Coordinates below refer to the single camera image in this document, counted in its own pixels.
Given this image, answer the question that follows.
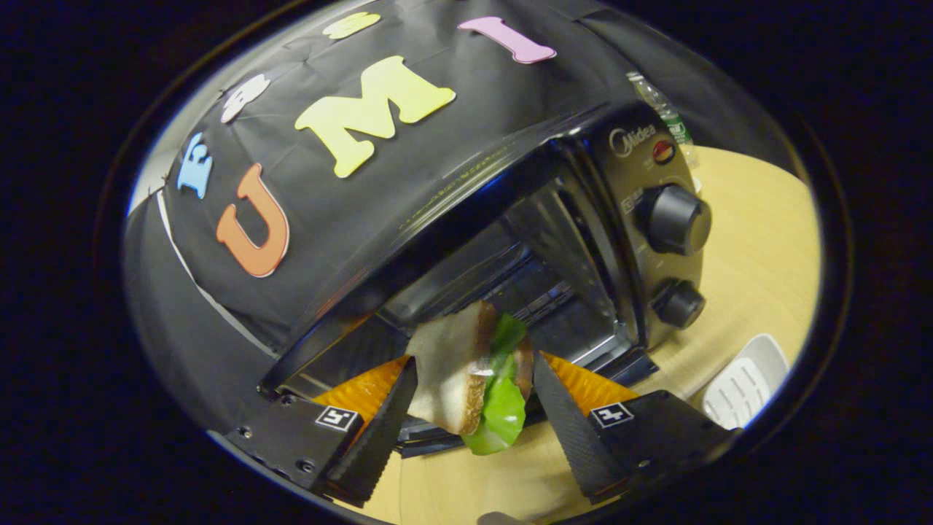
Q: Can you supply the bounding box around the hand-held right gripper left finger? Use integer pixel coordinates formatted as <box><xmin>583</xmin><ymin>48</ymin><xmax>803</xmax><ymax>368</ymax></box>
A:
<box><xmin>222</xmin><ymin>356</ymin><xmax>418</xmax><ymax>508</ymax></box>

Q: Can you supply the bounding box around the clear plastic water bottle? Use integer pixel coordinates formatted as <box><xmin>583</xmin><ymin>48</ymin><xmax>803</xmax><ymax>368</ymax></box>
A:
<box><xmin>627</xmin><ymin>71</ymin><xmax>699</xmax><ymax>170</ymax></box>

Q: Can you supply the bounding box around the black electric oven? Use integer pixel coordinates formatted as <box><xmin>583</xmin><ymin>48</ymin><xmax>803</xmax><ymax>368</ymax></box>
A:
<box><xmin>259</xmin><ymin>102</ymin><xmax>714</xmax><ymax>459</ymax></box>

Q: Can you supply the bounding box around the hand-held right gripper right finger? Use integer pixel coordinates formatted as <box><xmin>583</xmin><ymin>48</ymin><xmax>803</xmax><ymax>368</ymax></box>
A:
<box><xmin>532</xmin><ymin>351</ymin><xmax>733</xmax><ymax>504</ymax></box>

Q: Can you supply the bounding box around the bread and lettuce sandwich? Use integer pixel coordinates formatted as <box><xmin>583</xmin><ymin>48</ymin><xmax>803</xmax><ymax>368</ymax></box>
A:
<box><xmin>405</xmin><ymin>300</ymin><xmax>535</xmax><ymax>456</ymax></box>

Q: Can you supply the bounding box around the white rectangular tray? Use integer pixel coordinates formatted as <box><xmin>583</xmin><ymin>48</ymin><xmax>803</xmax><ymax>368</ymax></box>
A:
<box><xmin>701</xmin><ymin>333</ymin><xmax>790</xmax><ymax>431</ymax></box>

